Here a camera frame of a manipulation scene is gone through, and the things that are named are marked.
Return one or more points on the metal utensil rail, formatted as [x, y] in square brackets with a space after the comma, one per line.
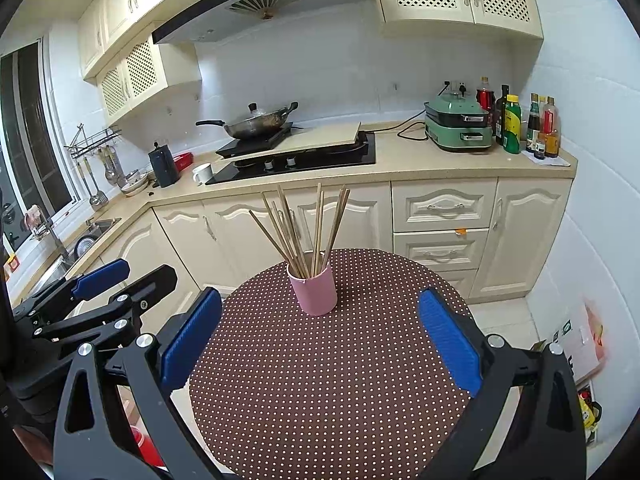
[92, 140]

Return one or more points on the white mug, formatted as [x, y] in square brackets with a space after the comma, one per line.
[202, 175]

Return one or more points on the orange red bottle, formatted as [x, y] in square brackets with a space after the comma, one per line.
[551, 130]

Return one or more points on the black range hood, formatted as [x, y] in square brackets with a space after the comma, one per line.
[260, 5]

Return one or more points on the steel sink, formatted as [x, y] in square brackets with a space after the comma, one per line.
[85, 247]

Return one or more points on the green electric grill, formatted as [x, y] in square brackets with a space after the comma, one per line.
[457, 125]

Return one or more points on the black kettle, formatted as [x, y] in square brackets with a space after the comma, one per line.
[164, 167]

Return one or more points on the black induction cooker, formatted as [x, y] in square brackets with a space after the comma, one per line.
[250, 147]

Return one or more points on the pink cup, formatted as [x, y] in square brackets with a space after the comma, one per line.
[315, 295]

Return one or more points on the stack of bowls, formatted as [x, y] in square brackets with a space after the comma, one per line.
[134, 185]

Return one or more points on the dark window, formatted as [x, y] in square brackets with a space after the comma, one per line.
[30, 135]

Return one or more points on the red box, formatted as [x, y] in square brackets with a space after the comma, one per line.
[184, 161]

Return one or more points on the black glass gas hob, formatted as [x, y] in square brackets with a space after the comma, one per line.
[325, 162]

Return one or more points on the dark soy sauce bottle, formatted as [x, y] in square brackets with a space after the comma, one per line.
[533, 120]

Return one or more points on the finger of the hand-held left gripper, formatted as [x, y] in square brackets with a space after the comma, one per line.
[150, 287]
[100, 279]

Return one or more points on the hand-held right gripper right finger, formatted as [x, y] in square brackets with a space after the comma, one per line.
[450, 340]

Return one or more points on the white tray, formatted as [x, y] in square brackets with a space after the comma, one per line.
[560, 161]

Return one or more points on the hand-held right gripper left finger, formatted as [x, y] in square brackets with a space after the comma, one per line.
[192, 340]

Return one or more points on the white wall outlet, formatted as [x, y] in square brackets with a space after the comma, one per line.
[458, 87]

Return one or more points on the steel faucet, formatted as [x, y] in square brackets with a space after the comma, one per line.
[55, 237]

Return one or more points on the steel slotted spatula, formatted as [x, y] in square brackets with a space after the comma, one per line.
[97, 200]

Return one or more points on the steel wok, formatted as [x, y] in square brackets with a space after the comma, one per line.
[255, 127]

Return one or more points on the yellow packet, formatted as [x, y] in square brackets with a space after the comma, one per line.
[587, 415]

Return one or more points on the red plastic basin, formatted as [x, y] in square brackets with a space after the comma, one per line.
[147, 447]

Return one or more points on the cream cabinet drawer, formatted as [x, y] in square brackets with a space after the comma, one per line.
[440, 252]
[445, 205]

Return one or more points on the bunch of wooden chopsticks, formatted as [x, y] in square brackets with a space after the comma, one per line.
[292, 232]

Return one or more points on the green yellow bottle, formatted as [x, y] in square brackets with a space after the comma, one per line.
[512, 127]

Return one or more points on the white rice bag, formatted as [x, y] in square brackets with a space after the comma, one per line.
[580, 340]

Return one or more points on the glass wok lid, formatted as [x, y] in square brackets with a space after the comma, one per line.
[257, 116]

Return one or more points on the red drink bottle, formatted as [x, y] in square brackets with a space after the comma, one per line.
[485, 102]

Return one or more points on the dark oil bottle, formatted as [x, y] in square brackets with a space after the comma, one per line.
[501, 115]

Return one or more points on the beige stone board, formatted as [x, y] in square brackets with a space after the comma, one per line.
[320, 140]

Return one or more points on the hanging steel ladle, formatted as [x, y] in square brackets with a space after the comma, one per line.
[111, 172]

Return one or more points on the cream kitchen base cabinets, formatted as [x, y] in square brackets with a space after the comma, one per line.
[525, 240]

